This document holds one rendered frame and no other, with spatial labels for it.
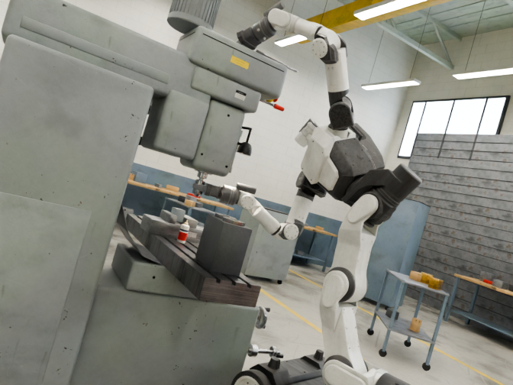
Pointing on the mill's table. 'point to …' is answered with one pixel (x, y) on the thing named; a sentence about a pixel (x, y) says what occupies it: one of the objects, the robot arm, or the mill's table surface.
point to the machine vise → (169, 227)
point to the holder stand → (224, 244)
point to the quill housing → (217, 140)
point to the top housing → (233, 61)
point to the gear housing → (225, 90)
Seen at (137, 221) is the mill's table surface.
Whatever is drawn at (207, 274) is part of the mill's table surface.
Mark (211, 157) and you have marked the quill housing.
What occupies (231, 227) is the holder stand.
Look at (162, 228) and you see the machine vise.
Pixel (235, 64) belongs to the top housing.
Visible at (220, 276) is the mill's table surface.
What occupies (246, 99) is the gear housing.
